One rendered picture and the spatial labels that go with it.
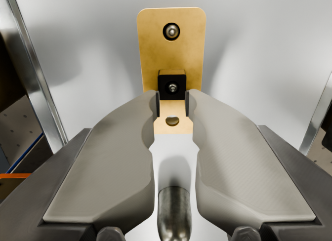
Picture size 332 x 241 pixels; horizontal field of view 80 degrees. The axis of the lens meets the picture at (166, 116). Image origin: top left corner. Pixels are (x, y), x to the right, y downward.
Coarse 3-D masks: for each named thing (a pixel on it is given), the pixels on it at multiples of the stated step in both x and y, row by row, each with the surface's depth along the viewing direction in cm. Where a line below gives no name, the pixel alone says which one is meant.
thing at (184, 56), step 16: (144, 16) 11; (160, 16) 11; (176, 16) 11; (192, 16) 11; (144, 32) 11; (160, 32) 11; (192, 32) 11; (144, 48) 12; (160, 48) 12; (176, 48) 12; (192, 48) 12; (144, 64) 12; (160, 64) 12; (176, 64) 12; (192, 64) 12; (144, 80) 13; (160, 80) 12; (176, 80) 12; (192, 80) 13; (160, 96) 12; (176, 96) 12; (160, 112) 14; (176, 112) 14; (160, 128) 15; (176, 128) 15; (192, 128) 15
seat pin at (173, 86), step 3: (168, 81) 12; (171, 81) 12; (174, 81) 12; (168, 84) 12; (171, 84) 12; (174, 84) 12; (177, 84) 12; (168, 87) 12; (171, 87) 12; (174, 87) 12; (177, 87) 12; (171, 90) 12; (174, 90) 12
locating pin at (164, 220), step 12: (168, 192) 19; (180, 192) 19; (168, 204) 18; (180, 204) 18; (168, 216) 17; (180, 216) 17; (168, 228) 16; (180, 228) 16; (168, 240) 16; (180, 240) 16
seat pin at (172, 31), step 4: (168, 24) 12; (172, 24) 11; (176, 24) 12; (168, 28) 11; (172, 28) 11; (176, 28) 11; (168, 32) 11; (172, 32) 11; (176, 32) 11; (168, 36) 12; (172, 36) 12; (176, 36) 12
